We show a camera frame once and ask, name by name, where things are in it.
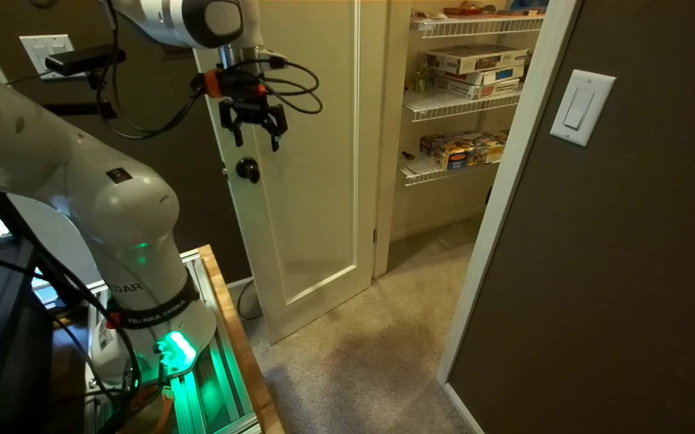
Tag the colourful food boxes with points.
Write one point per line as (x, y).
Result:
(462, 148)

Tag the white double wall plate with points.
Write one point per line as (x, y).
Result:
(41, 49)

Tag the white flat game box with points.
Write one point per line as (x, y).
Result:
(477, 59)

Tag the white panel door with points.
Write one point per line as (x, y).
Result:
(315, 178)

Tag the black camera on stand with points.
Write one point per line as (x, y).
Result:
(82, 59)

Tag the wood rimmed robot table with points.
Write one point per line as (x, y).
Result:
(240, 347)

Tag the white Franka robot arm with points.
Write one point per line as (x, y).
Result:
(115, 201)

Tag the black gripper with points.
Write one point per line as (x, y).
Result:
(251, 96)

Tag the black round door knob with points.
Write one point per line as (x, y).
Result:
(246, 169)

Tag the white rocker light switch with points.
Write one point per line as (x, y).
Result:
(582, 107)

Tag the stacked flat game box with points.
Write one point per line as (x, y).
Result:
(488, 83)

